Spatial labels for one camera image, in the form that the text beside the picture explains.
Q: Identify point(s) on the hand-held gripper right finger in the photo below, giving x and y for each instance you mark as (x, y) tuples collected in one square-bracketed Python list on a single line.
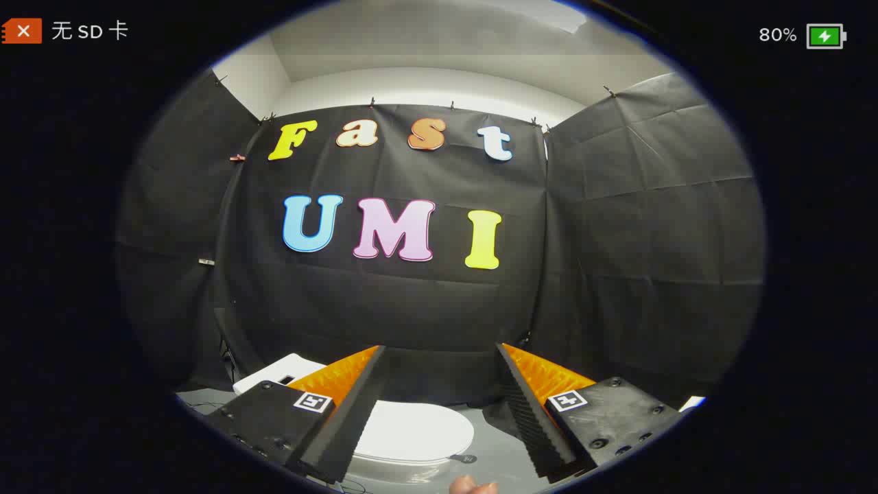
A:
[(531, 412)]

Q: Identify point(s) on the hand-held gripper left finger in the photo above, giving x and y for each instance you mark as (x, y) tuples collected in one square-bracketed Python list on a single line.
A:
[(357, 412)]

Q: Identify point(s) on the white toilet lid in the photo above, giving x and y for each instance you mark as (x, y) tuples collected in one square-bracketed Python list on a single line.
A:
[(418, 431)]

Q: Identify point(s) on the white toilet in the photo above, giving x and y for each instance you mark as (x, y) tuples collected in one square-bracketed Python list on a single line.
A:
[(274, 374)]

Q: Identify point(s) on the black backdrop cloth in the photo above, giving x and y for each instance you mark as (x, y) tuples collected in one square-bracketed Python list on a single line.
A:
[(411, 302)]

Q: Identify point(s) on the white flat object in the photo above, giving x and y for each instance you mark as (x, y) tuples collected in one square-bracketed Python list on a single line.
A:
[(693, 403)]

